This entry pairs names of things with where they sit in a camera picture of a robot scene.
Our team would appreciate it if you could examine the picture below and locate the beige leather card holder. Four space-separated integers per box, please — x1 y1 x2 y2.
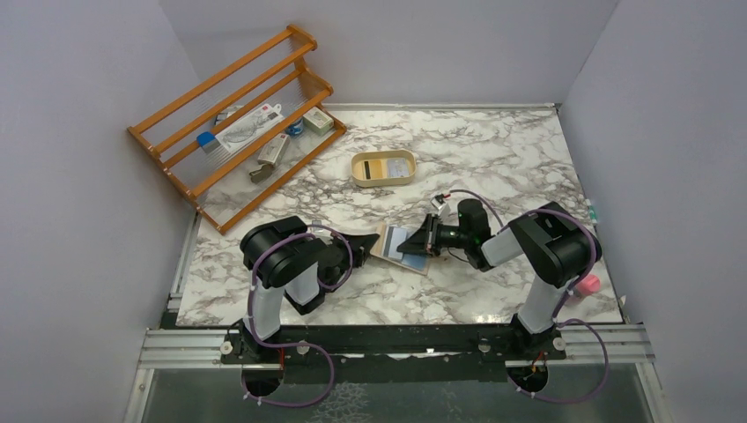
371 223 447 276

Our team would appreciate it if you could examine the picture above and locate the grey card with black stripe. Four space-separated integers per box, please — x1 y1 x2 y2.
382 226 410 256

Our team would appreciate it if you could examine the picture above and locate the beige oval tray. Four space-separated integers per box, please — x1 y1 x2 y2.
351 150 417 188

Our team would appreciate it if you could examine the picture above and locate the orange wooden shelf rack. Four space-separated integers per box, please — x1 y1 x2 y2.
127 25 347 234

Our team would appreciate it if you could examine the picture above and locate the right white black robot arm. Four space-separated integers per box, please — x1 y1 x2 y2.
396 199 602 353

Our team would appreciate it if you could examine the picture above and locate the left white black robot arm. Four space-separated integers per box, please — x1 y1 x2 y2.
220 216 380 359

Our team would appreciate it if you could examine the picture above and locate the grey blue credit card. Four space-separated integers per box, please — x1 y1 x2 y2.
386 157 411 179

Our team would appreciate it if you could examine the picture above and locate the grey white stapler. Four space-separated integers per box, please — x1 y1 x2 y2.
249 133 290 184

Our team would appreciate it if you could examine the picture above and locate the pink bottle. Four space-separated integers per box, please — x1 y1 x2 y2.
566 274 602 307

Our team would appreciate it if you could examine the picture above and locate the blue white tape roll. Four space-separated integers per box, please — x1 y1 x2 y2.
285 118 304 137

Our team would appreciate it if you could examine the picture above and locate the white flat package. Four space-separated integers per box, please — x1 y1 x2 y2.
216 103 285 153

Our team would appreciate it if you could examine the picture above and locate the blue capped item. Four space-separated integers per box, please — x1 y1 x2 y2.
196 131 220 154

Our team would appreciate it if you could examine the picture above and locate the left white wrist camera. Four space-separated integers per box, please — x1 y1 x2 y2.
309 226 333 242

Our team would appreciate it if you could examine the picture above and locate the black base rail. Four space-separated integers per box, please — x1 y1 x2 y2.
157 312 567 387

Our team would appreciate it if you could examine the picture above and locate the green white wall item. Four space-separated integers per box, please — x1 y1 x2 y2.
585 198 599 226

